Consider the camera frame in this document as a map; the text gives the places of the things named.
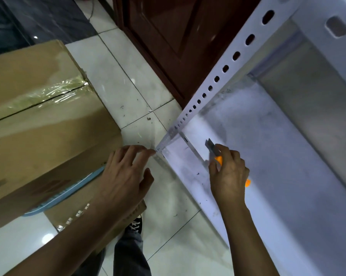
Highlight person's left hand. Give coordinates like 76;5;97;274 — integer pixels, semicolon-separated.
92;145;156;219

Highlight person's right hand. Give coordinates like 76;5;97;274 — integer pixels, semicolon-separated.
208;144;250;207

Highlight orange utility knife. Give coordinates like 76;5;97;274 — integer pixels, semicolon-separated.
205;138;252;188

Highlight white metal shelving rack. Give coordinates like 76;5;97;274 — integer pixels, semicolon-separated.
156;0;346;276

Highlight large brown cardboard box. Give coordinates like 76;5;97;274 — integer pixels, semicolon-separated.
0;39;123;232

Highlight person's right forearm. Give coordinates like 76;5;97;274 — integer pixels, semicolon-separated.
222;201;280;276

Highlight person's left forearm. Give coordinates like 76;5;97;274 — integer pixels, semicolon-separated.
6;207;128;276

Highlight person's grey trouser legs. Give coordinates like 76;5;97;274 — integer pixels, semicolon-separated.
75;230;152;276

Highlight black and white sneaker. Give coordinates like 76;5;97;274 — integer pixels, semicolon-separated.
125;214;144;233

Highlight small printed brown carton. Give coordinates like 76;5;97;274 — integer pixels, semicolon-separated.
45;181;146;251

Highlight dark wooden door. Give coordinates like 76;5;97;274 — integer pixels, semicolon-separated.
112;0;263;107

